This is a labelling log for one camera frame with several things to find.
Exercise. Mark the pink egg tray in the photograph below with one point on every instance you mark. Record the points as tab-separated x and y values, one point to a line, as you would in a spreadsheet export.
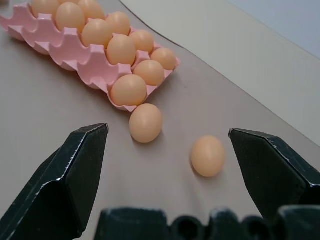
82	62

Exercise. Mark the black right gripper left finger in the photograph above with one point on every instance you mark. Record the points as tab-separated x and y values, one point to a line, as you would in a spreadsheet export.
57	185

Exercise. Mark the brown egg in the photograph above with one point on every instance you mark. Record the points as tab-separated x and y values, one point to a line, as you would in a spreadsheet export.
163	58
146	123
96	32
119	23
142	40
68	1
44	6
208	156
92	9
121	50
128	90
149	72
70	17

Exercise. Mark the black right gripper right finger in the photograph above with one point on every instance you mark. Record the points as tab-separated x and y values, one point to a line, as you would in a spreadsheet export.
272	172

